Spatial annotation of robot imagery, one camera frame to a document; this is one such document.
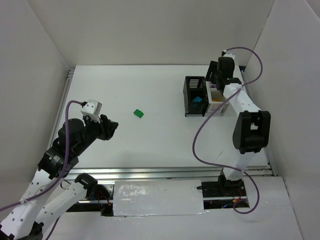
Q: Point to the black slotted container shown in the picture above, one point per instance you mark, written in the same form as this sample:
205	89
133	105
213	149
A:
195	86

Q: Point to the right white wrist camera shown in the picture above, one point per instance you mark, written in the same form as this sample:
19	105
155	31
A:
228	54

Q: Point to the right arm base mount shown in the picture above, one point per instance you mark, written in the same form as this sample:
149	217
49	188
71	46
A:
216	198

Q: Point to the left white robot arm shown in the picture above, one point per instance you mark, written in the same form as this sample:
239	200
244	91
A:
33	214

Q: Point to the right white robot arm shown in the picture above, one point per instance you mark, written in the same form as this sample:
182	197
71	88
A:
252	128

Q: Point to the green square lego brick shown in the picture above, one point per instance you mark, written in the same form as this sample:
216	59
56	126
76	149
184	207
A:
138	113

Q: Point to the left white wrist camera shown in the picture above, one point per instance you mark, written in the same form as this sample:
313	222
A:
92	110

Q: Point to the white taped cover panel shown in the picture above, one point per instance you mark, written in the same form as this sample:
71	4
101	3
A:
157	198

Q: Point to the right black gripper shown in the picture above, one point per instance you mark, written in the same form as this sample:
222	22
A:
212	74

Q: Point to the teal flower printed lego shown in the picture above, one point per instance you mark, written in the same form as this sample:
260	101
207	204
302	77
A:
198	100

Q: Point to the white slotted container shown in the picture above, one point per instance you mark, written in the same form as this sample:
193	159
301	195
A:
214	93

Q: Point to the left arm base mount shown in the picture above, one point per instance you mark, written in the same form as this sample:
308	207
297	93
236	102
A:
100	200

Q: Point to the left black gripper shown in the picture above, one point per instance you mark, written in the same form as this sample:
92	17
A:
103	127

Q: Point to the aluminium frame rail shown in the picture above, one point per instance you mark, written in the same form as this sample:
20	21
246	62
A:
158	173

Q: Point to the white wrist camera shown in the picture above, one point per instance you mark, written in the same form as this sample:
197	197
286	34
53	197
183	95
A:
92	110
228	54

